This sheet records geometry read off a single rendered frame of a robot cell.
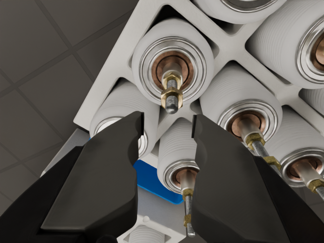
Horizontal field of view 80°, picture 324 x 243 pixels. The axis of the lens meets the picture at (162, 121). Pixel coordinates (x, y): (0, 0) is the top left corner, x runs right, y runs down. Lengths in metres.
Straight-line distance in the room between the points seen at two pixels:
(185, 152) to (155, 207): 0.31
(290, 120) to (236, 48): 0.14
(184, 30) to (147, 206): 0.45
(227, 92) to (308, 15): 0.11
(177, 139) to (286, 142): 0.15
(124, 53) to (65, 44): 0.25
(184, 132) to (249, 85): 0.13
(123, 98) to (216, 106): 0.13
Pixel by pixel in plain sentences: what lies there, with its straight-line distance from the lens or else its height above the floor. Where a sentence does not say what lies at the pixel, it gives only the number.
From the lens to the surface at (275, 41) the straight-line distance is 0.27.
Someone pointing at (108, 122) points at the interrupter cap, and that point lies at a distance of 0.26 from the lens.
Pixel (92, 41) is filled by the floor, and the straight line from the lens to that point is 0.51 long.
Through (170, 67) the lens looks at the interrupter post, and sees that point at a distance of 0.20.
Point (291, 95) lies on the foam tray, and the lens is 0.36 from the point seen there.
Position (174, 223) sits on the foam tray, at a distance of 0.59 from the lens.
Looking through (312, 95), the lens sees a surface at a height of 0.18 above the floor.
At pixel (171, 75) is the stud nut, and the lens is 0.19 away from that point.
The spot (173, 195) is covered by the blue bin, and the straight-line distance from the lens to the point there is 0.59.
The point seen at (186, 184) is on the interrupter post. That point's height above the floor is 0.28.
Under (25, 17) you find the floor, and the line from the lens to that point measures 0.57.
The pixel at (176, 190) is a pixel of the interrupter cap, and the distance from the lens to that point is 0.33.
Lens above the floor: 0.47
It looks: 59 degrees down
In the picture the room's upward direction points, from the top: 174 degrees counter-clockwise
